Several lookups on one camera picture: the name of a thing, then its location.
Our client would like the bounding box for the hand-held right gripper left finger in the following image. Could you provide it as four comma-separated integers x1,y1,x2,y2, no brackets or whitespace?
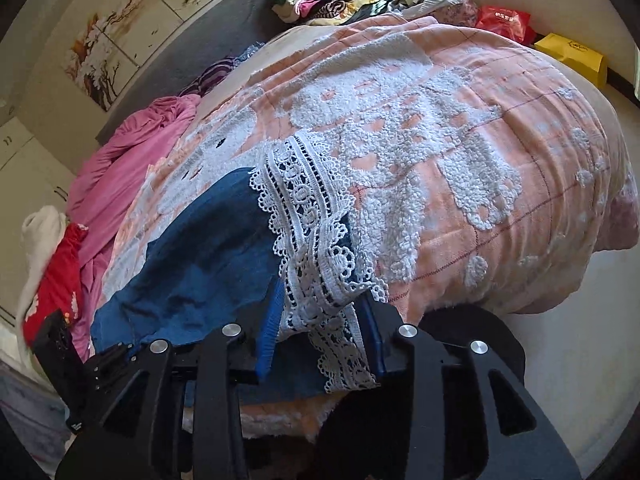
55,277,288,480

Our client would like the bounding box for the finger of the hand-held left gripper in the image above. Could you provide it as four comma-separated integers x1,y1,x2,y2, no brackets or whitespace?
82,342,151,397

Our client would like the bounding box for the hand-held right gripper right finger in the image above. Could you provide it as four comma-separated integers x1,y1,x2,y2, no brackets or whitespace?
357,292,583,480

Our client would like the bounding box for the blue denim garment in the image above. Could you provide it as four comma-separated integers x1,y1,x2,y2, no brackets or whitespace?
90,130,391,403

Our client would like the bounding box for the pale patterned cloth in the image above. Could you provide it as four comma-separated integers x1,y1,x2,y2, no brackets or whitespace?
0,360,68,466

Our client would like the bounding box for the red patterned cloth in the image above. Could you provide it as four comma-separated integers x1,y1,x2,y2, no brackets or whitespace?
22,222,90,347

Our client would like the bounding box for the white fluffy cloth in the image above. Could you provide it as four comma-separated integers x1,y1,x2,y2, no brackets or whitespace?
15,205,69,341

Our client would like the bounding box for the white wardrobe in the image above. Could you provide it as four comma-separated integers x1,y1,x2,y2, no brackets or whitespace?
0,114,77,241

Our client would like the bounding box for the pink bed sheet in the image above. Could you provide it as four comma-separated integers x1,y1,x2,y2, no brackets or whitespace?
65,94,202,361

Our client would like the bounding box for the orange printed blanket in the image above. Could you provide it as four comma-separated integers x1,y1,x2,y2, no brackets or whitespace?
100,15,633,443

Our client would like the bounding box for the purple striped cloth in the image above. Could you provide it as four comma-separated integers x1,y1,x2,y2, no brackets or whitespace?
179,57,237,99

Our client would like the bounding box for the light blue crochet cloth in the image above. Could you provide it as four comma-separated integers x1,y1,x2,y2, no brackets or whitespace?
234,41,267,64

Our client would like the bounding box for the purple floral cloth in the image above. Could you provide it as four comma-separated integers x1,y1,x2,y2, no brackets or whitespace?
440,0,482,27

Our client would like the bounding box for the white ribbed garment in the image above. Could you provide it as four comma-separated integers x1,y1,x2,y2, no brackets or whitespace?
400,0,471,19

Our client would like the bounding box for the red plastic bag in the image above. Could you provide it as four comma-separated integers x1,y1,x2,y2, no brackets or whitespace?
475,5,539,47

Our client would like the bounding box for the yellow box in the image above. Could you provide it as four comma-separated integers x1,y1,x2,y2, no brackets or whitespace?
533,32,609,87

